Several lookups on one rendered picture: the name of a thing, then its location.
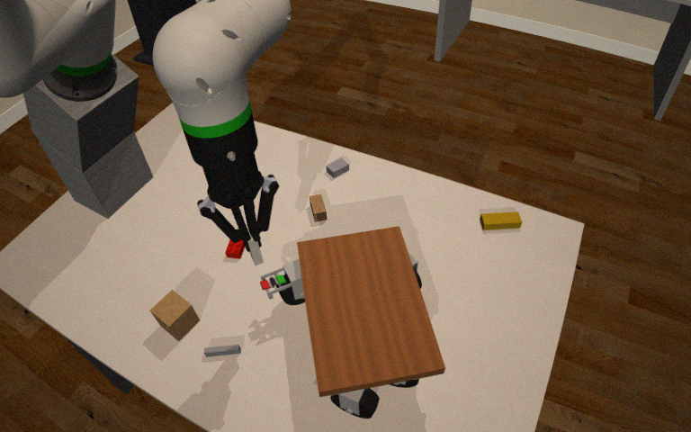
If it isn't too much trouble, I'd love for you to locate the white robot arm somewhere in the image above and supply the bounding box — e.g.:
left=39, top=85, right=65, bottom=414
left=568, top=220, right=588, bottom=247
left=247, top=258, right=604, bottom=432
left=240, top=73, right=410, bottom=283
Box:
left=0, top=0, right=292, bottom=169

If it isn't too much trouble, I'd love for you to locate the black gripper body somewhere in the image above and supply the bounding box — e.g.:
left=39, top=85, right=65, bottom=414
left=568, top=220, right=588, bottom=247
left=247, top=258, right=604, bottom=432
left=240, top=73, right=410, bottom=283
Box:
left=202, top=152, right=264, bottom=209

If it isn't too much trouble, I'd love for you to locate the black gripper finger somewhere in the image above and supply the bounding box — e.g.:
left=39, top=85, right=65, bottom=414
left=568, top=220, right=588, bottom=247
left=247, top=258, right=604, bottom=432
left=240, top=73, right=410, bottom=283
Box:
left=197, top=193, right=259, bottom=266
left=243, top=175, right=279, bottom=265

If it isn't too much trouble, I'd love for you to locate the yellow rectangular block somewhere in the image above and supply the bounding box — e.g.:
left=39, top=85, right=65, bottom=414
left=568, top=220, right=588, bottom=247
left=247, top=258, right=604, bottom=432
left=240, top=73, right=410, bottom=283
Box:
left=480, top=211, right=522, bottom=230

